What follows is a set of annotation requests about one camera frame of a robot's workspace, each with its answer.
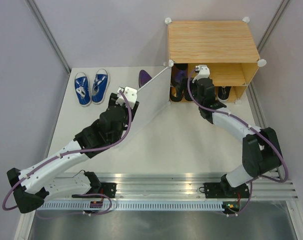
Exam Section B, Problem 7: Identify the black white sneaker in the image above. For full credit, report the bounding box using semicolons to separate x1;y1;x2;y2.
217;86;232;102

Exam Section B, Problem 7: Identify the right blue canvas sneaker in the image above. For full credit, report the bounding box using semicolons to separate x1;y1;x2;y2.
91;69;110;105

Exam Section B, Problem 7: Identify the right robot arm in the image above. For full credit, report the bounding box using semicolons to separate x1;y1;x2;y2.
187;78;284;198

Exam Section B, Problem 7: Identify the white cabinet door panel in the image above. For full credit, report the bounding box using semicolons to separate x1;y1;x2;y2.
118;67;171;147

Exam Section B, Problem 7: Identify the white slotted cable duct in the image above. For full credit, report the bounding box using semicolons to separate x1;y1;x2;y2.
38;200;224;212

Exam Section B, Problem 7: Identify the blue canvas sneaker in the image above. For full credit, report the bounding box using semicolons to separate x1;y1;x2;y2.
91;69;110;105
74;72;91;107

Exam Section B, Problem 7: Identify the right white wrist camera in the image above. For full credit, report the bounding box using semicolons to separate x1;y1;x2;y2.
192;65;211;83

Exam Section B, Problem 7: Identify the gold loafer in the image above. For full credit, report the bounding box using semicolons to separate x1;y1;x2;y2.
184;95;193;102
169;86;184;103

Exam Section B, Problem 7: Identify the left blue canvas sneaker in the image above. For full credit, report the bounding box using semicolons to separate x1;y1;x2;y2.
74;72;91;107

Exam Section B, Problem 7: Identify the aluminium rail base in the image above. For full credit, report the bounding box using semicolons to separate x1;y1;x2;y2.
44;172;298;201

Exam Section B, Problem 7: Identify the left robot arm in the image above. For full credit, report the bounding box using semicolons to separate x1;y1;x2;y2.
2;87;139;214

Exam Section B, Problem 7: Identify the wooden shoe cabinet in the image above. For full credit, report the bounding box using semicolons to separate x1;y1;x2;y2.
165;17;267;103

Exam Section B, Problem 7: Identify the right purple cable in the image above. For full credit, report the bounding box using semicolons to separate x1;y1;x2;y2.
186;68;290;217

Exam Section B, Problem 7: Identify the purple pointed loafer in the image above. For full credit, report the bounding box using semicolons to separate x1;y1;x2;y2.
170;63;188;94
138;69;152;88

